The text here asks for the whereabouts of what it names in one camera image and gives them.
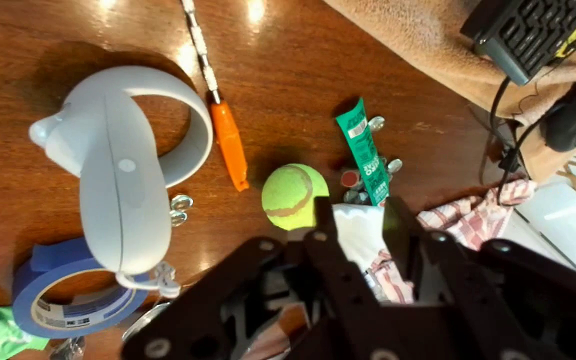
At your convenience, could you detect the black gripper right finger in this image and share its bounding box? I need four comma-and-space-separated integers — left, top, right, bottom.
384, 194, 576, 360

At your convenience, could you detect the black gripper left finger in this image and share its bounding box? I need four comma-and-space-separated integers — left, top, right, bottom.
119, 197, 384, 360

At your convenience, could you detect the red striped white cloth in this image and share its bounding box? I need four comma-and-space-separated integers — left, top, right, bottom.
244, 179, 540, 360

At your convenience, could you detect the yellow green tennis ball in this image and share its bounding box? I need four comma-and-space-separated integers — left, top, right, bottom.
260, 163, 332, 234

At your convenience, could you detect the white VR controller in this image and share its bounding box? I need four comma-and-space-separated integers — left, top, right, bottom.
25, 65, 216, 300

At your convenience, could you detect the small red disc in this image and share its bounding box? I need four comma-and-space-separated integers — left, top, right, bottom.
337, 167, 364, 190

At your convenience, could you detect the blue tape roll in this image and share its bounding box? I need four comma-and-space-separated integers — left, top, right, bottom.
9, 239, 153, 341

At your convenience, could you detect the black computer keyboard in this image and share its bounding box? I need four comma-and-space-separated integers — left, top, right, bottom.
457, 0, 576, 88

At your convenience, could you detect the black mouse cable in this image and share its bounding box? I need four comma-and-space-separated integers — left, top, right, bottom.
475, 77, 544, 197

